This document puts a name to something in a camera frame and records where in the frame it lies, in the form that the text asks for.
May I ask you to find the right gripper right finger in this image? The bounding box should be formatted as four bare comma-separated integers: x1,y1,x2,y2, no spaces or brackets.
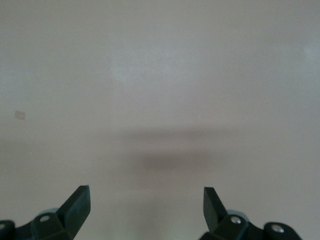
201,186,301,240

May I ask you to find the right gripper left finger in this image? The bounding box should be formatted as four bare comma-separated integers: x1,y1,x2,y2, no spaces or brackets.
0,184,91,240

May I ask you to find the small brown tape patch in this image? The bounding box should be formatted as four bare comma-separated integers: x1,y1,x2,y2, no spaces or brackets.
14,110,27,122

